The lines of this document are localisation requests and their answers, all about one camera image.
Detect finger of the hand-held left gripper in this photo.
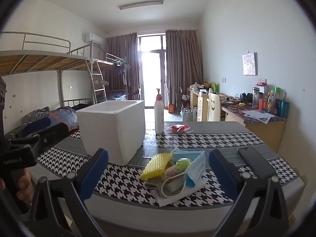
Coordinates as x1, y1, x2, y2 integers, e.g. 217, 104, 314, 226
4, 117, 52, 141
10, 122, 70, 157

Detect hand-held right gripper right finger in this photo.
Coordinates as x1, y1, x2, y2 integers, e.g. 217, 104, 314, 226
209, 149, 289, 237

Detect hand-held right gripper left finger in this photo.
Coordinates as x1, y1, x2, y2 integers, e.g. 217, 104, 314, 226
29, 148, 109, 237

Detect blue face mask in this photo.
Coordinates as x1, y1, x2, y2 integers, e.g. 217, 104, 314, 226
161, 148, 206, 198

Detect green plastic bag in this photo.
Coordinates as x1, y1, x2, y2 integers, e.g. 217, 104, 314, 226
163, 157, 193, 181

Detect white foam box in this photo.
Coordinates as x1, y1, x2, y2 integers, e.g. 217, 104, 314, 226
76, 100, 146, 166

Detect white foam strip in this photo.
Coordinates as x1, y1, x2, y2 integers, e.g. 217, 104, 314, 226
165, 178, 185, 192

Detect white tissue paper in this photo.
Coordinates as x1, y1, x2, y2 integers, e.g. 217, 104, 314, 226
155, 178, 207, 207

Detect grey cloth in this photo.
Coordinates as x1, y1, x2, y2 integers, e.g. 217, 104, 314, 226
144, 175, 166, 191

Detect yellow mesh sponge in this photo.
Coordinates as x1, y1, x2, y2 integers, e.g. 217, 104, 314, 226
140, 153, 174, 180

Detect person's left hand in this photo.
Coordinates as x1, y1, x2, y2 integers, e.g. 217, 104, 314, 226
0, 173, 34, 204

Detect blue patterned blanket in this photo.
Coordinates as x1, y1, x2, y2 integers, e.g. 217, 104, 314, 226
22, 106, 80, 129

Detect houndstooth tablecloth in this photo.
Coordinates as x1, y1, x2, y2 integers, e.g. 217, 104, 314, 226
37, 121, 299, 208

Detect black phone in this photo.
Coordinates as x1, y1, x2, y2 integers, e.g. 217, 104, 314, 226
237, 146, 277, 179

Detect wooden desk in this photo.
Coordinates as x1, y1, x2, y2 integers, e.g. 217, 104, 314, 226
189, 89, 288, 153

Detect red snack packet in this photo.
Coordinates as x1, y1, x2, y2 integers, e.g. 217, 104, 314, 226
167, 124, 190, 133

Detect metal bunk bed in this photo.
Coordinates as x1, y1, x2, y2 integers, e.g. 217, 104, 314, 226
94, 53, 131, 104
0, 32, 104, 132

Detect plain wooden chair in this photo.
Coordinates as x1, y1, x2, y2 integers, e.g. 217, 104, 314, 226
197, 95, 209, 122

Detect waste bin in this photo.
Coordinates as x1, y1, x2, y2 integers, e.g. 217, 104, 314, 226
180, 109, 193, 122

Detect printed papers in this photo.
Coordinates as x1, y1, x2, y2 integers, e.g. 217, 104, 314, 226
243, 110, 276, 124

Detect metal bed ladder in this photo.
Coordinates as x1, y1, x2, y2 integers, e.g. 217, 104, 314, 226
86, 59, 109, 104

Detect black headphones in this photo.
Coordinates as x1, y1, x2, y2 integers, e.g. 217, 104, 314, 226
239, 92, 254, 104

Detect cluster of toiletry bottles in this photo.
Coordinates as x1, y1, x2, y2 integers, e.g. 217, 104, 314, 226
252, 84, 290, 119

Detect white pump bottle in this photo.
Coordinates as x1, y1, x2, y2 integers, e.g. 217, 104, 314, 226
154, 88, 165, 134

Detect hanging dark clothes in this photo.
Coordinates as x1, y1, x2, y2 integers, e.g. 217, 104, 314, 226
114, 63, 130, 85

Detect white air conditioner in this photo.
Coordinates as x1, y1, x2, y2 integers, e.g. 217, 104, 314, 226
84, 32, 104, 46

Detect brown curtain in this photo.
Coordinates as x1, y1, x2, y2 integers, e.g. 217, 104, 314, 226
105, 33, 141, 102
165, 29, 204, 108

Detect glass balcony door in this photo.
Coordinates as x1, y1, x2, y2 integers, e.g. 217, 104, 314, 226
137, 33, 167, 109

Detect ceiling tube light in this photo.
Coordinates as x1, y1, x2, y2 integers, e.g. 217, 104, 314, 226
118, 0, 164, 11

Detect wall poster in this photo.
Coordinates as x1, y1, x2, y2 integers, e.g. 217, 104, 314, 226
242, 52, 258, 76

